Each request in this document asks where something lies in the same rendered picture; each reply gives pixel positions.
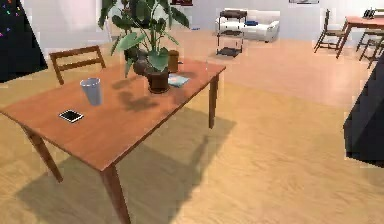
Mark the light blue flat book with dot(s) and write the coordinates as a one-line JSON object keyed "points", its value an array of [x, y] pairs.
{"points": [[178, 80]]}

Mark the brown cylindrical jar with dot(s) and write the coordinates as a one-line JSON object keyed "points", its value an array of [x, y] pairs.
{"points": [[173, 61]]}

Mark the brown wooden table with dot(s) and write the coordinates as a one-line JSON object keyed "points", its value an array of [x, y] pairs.
{"points": [[116, 126]]}

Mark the green house plant brown pot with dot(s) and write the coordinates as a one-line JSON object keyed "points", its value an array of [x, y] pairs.
{"points": [[150, 43]]}

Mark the dark metal shelf rack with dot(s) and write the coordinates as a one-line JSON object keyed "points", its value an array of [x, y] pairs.
{"points": [[231, 33]]}

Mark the blue grey cup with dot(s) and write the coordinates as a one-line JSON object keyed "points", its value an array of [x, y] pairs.
{"points": [[92, 91]]}

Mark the blue cushion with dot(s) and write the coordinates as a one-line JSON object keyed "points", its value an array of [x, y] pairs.
{"points": [[251, 23]]}

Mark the white sofa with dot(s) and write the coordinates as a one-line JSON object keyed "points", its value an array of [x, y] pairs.
{"points": [[260, 25]]}

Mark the black phone white rim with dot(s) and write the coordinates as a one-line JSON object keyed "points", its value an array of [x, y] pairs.
{"points": [[71, 116]]}

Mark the brown wooden slatted chair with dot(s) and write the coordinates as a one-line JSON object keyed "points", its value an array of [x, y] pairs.
{"points": [[76, 63]]}

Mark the dark wooden dining chair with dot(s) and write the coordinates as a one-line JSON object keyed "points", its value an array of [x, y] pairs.
{"points": [[371, 45], [328, 33]]}

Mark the black cabinet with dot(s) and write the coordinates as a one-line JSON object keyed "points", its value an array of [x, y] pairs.
{"points": [[368, 123]]}

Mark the black panel with coloured dots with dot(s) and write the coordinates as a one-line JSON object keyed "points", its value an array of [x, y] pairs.
{"points": [[16, 43]]}

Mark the reddish wooden dining table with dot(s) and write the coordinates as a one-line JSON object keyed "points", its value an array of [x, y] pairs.
{"points": [[361, 26]]}

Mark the dark red wall picture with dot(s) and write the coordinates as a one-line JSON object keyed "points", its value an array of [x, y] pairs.
{"points": [[181, 2]]}

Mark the framed wall picture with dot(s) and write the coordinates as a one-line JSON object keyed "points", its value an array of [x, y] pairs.
{"points": [[303, 1]]}

